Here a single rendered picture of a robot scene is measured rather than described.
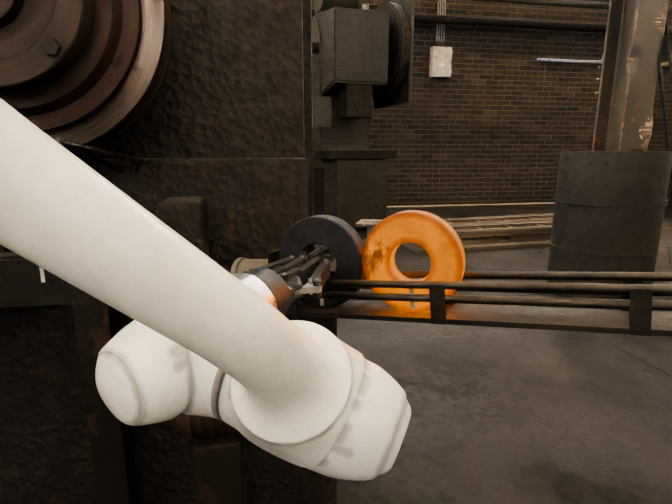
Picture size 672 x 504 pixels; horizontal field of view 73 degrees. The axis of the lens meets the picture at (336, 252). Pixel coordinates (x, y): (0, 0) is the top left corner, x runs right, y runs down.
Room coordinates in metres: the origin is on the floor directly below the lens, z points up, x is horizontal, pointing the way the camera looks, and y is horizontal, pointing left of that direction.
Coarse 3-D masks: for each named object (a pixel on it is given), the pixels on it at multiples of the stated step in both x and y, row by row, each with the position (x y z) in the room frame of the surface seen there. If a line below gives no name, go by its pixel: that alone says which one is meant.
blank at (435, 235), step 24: (408, 216) 0.67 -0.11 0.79; (432, 216) 0.66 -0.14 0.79; (384, 240) 0.68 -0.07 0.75; (408, 240) 0.67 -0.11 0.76; (432, 240) 0.65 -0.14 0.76; (456, 240) 0.64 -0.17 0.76; (384, 264) 0.68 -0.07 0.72; (432, 264) 0.65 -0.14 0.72; (456, 264) 0.64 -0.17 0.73; (384, 288) 0.68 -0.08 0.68
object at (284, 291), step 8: (248, 272) 0.58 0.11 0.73; (256, 272) 0.57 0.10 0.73; (264, 272) 0.57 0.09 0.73; (272, 272) 0.58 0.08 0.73; (264, 280) 0.55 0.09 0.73; (272, 280) 0.56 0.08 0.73; (280, 280) 0.57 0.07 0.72; (288, 280) 0.61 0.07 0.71; (296, 280) 0.61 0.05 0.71; (272, 288) 0.55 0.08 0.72; (280, 288) 0.56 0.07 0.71; (288, 288) 0.58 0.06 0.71; (296, 288) 0.59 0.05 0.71; (280, 296) 0.56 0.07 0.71; (288, 296) 0.57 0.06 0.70; (296, 296) 0.59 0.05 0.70; (280, 304) 0.55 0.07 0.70; (288, 304) 0.57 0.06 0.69
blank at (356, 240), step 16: (304, 224) 0.74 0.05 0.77; (320, 224) 0.73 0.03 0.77; (336, 224) 0.72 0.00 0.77; (288, 240) 0.75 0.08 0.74; (304, 240) 0.74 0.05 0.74; (320, 240) 0.73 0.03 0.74; (336, 240) 0.72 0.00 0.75; (352, 240) 0.71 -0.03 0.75; (336, 256) 0.72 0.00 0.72; (352, 256) 0.70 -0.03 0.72; (336, 272) 0.72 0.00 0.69; (352, 272) 0.70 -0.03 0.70; (336, 288) 0.72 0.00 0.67; (352, 288) 0.70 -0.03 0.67; (320, 304) 0.73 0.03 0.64; (336, 304) 0.72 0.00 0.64
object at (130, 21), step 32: (96, 0) 0.76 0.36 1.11; (128, 0) 0.79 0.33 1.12; (96, 32) 0.76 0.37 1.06; (128, 32) 0.79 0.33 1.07; (96, 64) 0.76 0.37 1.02; (128, 64) 0.79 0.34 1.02; (0, 96) 0.73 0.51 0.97; (32, 96) 0.74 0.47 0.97; (64, 96) 0.75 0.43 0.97; (96, 96) 0.78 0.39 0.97
